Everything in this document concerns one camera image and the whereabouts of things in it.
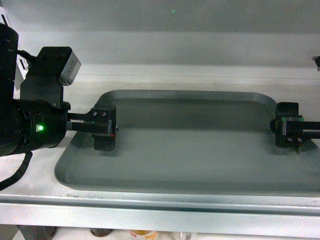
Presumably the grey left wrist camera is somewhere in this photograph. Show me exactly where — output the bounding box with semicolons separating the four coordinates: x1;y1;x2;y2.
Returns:
58;51;81;86

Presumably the right wrist camera corner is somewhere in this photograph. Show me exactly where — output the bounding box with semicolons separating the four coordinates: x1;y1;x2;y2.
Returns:
312;56;320;71

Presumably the dark brown jar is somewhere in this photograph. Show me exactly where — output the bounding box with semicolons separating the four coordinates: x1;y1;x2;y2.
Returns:
17;225;57;240

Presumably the yellow jar with label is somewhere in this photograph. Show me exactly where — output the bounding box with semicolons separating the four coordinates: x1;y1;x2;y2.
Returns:
129;230;159;240

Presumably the clear glass jar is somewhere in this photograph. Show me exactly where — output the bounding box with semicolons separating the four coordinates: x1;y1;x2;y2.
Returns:
171;231;198;240

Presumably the silver grey serving tray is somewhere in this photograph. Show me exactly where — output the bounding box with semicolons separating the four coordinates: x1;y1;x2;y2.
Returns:
54;90;320;193

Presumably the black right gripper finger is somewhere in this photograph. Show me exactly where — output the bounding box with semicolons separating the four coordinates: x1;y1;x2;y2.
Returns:
273;129;320;153
270;102;320;135

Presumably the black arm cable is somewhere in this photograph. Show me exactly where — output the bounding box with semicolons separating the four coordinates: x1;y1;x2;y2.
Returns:
0;151;33;191

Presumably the brown lidded jar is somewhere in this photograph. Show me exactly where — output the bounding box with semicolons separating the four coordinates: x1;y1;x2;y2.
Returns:
89;228;114;238

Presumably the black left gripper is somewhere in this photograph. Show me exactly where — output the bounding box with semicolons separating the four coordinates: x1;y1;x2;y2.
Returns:
19;75;117;151

